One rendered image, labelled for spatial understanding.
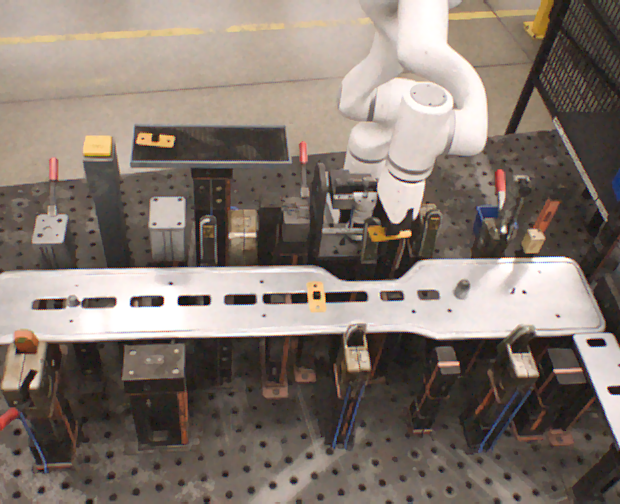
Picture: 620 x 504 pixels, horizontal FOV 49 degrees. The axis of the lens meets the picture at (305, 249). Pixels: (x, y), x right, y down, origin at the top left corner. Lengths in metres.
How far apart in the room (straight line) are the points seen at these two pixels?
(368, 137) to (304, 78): 2.04
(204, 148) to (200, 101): 2.06
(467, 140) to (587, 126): 1.05
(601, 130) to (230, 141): 1.12
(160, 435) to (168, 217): 0.50
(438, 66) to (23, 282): 0.98
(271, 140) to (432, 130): 0.59
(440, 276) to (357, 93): 0.50
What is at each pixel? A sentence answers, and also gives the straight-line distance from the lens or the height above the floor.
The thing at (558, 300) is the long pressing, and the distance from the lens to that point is 1.70.
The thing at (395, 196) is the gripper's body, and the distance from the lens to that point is 1.25.
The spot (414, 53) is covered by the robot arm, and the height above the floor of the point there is 1.58.
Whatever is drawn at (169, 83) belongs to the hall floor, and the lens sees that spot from 3.80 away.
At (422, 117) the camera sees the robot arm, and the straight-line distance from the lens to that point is 1.12.
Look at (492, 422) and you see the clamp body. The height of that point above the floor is 0.82.
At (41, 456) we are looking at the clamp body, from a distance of 1.63.
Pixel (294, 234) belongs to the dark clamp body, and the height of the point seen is 1.04.
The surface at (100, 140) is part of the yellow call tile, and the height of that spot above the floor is 1.16.
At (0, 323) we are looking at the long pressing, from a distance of 1.55.
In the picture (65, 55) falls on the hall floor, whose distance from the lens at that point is 4.06.
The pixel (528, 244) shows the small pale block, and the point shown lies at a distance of 1.73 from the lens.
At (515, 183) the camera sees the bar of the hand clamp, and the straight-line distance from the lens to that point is 1.61.
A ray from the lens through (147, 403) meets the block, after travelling 1.48.
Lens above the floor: 2.22
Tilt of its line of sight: 49 degrees down
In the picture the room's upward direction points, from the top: 8 degrees clockwise
